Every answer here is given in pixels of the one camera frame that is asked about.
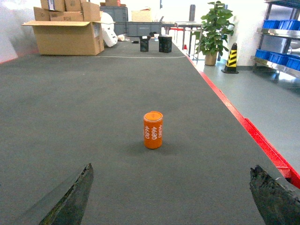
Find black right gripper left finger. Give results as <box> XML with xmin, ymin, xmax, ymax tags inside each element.
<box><xmin>40</xmin><ymin>163</ymin><xmax>94</xmax><ymax>225</ymax></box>

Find large open cardboard box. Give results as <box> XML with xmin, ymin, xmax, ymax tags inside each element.
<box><xmin>22</xmin><ymin>21</ymin><xmax>105</xmax><ymax>56</ymax></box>

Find yellow black traffic cone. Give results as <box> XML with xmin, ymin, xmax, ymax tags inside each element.
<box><xmin>221</xmin><ymin>43</ymin><xmax>239</xmax><ymax>74</ymax></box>

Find red conveyor frame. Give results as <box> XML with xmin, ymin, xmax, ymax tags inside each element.
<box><xmin>189</xmin><ymin>58</ymin><xmax>300</xmax><ymax>187</ymax></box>

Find stainless steel shelf rack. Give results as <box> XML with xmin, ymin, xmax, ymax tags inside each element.
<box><xmin>251</xmin><ymin>0</ymin><xmax>300</xmax><ymax>79</ymax></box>

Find black crate right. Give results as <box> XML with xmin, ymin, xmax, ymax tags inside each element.
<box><xmin>158</xmin><ymin>36</ymin><xmax>173</xmax><ymax>53</ymax></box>

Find white paper cup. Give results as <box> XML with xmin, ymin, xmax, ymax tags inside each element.
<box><xmin>154</xmin><ymin>34</ymin><xmax>159</xmax><ymax>42</ymax></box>

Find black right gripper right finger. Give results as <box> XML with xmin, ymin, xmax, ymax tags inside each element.
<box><xmin>249</xmin><ymin>165</ymin><xmax>300</xmax><ymax>225</ymax></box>

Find potted green plant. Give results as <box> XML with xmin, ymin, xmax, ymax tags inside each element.
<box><xmin>196</xmin><ymin>0</ymin><xmax>234</xmax><ymax>66</ymax></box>

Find orange 4680 cylinder cap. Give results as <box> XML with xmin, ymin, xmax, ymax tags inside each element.
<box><xmin>143</xmin><ymin>111</ymin><xmax>163</xmax><ymax>150</ymax></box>

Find grey plastic storage crates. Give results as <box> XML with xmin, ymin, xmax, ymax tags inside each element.
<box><xmin>100</xmin><ymin>6</ymin><xmax>162</xmax><ymax>37</ymax></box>

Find black crate left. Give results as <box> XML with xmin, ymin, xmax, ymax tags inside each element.
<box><xmin>139</xmin><ymin>36</ymin><xmax>151</xmax><ymax>52</ymax></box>

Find stacked cardboard boxes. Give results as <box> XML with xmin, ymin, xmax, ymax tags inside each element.
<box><xmin>33</xmin><ymin>0</ymin><xmax>102</xmax><ymax>22</ymax></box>

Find white foam packaging piece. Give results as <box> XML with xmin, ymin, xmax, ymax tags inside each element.
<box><xmin>101</xmin><ymin>12</ymin><xmax>118</xmax><ymax>47</ymax></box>

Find black crate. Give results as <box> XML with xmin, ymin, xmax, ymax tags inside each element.
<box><xmin>158</xmin><ymin>36</ymin><xmax>173</xmax><ymax>53</ymax></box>
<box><xmin>139</xmin><ymin>36</ymin><xmax>151</xmax><ymax>52</ymax></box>

